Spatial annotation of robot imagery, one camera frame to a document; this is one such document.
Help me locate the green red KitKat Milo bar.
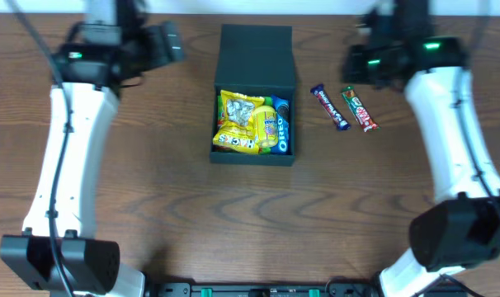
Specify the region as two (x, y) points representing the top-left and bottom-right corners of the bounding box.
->
(341, 86), (380, 132)

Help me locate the yellow Hacks candy bag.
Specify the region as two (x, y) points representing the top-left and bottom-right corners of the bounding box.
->
(212, 89), (266, 155)

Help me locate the dark green open box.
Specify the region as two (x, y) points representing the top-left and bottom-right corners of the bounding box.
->
(210, 24), (297, 167)

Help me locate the blue Oreo cookie pack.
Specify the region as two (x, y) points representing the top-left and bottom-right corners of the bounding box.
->
(271, 95), (290, 154)

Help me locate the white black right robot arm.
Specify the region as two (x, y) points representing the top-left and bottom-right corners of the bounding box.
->
(342, 1), (500, 296)

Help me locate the purple Dairy Milk bar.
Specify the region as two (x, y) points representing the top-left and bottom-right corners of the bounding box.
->
(310, 84), (351, 131)

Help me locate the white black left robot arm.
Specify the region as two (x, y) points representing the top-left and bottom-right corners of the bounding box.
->
(0, 0), (185, 296)

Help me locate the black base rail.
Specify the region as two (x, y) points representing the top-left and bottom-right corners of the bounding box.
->
(143, 281), (382, 297)

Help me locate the yellow Mentos gum bottle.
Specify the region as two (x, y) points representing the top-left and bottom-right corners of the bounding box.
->
(252, 106), (278, 149)

